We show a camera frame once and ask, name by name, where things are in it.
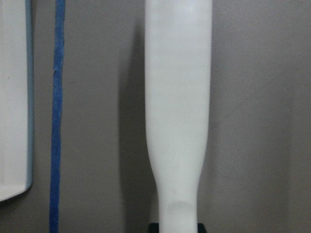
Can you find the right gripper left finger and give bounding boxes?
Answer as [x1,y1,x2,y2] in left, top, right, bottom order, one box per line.
[148,223,159,233]

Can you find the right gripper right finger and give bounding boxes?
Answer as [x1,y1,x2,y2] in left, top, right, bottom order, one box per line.
[197,223,207,233]

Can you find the beige hand brush black bristles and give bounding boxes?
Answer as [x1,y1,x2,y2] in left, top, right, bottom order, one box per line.
[145,0,212,233]

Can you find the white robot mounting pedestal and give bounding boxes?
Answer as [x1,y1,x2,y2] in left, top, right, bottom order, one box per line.
[0,0,34,202]

